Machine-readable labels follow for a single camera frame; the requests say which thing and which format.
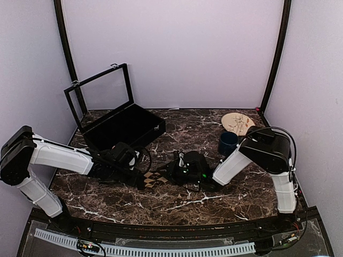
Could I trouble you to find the black frame post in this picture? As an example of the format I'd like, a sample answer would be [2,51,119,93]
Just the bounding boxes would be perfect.
[259,0,292,115]
[53,0,78,87]

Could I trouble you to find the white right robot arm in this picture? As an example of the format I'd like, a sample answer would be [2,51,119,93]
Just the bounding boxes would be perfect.
[157,126,297,232]

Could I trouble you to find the black box glass lid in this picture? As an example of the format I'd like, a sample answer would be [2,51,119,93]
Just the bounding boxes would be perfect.
[64,63,134,133]

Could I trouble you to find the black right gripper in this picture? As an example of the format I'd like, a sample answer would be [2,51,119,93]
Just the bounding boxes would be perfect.
[157,160,202,186]

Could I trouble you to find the brown argyle sock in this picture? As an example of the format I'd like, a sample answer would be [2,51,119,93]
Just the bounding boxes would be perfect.
[144,172,168,188]

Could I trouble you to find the left black frame post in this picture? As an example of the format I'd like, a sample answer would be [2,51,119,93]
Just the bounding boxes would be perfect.
[53,0,78,87]

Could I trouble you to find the white slotted cable duct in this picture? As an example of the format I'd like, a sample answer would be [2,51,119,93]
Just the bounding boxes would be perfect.
[34,229,256,256]

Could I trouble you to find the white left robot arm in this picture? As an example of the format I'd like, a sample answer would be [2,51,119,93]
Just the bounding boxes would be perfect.
[1,126,145,233]

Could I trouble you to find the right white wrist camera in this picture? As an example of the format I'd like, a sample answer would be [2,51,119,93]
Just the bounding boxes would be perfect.
[178,152,187,169]

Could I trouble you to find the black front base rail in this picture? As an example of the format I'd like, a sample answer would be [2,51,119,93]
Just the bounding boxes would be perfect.
[26,207,319,241]

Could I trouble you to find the black storage box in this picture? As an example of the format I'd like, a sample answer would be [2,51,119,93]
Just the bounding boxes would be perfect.
[83,104,166,150]

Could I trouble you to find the dark blue cup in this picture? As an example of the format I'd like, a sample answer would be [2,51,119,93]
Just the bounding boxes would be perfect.
[218,132,238,157]

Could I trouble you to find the right black frame post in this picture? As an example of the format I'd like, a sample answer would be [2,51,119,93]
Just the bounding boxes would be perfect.
[259,0,292,115]

